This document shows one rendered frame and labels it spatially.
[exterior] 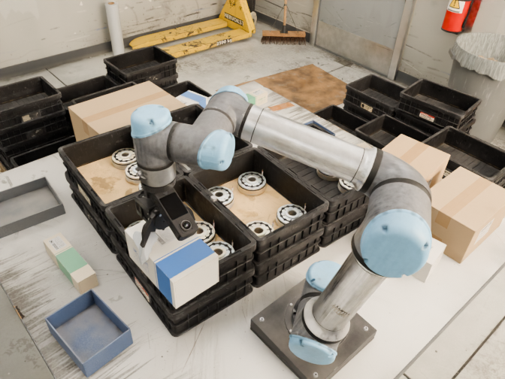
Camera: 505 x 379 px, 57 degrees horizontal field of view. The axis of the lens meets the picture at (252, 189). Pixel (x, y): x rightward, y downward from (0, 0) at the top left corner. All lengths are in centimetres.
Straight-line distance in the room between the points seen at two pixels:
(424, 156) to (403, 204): 112
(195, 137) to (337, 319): 51
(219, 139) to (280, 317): 72
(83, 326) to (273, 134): 87
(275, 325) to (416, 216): 68
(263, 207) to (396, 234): 86
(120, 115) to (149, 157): 113
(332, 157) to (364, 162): 6
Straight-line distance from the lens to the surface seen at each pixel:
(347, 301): 101
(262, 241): 135
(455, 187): 184
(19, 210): 194
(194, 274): 102
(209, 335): 143
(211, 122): 87
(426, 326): 156
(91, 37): 486
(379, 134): 297
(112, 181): 176
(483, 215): 176
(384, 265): 86
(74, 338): 149
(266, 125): 92
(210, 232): 147
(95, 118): 201
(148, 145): 87
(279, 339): 137
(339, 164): 93
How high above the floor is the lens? 190
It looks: 39 degrees down
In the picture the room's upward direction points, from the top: 3 degrees clockwise
